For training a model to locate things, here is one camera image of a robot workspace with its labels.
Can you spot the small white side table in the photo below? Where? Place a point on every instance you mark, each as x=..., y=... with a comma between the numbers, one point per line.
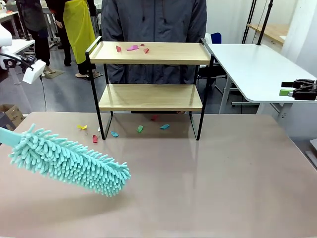
x=22, y=44

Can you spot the blue paper scrap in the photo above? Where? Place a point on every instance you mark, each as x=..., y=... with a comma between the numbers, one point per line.
x=114, y=134
x=164, y=126

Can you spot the two-tier wood shelf black frame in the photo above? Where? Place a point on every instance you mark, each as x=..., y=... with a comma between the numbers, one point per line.
x=148, y=96

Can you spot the green paper scrap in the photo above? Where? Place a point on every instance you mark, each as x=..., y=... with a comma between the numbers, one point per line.
x=140, y=129

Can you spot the floor mat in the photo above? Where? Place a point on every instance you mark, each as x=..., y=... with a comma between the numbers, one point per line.
x=55, y=74

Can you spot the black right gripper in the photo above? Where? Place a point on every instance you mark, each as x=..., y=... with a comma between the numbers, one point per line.
x=308, y=93

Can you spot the magenta paper scrap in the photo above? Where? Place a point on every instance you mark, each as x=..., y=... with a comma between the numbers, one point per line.
x=132, y=48

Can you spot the person in yellow apron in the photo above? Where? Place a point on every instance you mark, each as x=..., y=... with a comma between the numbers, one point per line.
x=76, y=29

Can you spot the blue chair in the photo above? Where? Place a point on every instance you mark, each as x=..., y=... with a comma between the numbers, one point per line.
x=216, y=38

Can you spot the person in grey jacket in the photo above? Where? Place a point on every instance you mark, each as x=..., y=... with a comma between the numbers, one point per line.
x=153, y=19

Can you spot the black tripod pole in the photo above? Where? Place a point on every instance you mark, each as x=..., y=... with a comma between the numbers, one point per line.
x=265, y=22
x=250, y=17

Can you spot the black office chair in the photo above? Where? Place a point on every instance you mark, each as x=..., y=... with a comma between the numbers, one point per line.
x=218, y=72

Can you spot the yellow paper scrap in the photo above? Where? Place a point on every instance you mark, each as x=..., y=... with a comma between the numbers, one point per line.
x=82, y=127

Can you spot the light wood table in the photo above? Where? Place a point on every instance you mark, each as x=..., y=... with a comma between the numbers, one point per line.
x=7, y=16

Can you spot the teal chenille duster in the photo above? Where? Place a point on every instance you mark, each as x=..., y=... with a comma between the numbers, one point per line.
x=69, y=161

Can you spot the cardboard box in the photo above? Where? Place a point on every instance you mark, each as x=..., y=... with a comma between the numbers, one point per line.
x=11, y=116

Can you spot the wooden workbench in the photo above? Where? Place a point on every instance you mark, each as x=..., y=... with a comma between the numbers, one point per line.
x=275, y=31

